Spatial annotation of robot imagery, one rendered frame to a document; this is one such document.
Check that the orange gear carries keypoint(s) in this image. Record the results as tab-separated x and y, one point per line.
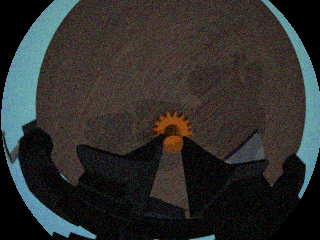
174	128

